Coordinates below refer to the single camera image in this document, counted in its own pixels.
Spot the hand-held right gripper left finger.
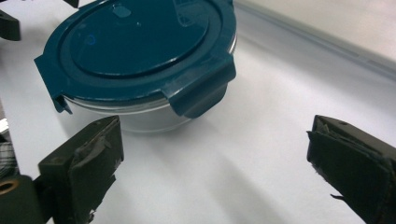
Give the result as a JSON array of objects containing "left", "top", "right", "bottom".
[{"left": 34, "top": 115, "right": 125, "bottom": 224}]

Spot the plaid cloth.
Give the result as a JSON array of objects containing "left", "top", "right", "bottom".
[{"left": 0, "top": 141, "right": 18, "bottom": 181}]

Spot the round container with teal lid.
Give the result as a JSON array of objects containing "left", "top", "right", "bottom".
[{"left": 34, "top": 0, "right": 237, "bottom": 134}]

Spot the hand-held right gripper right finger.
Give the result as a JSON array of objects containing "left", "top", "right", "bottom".
[{"left": 306, "top": 115, "right": 396, "bottom": 224}]

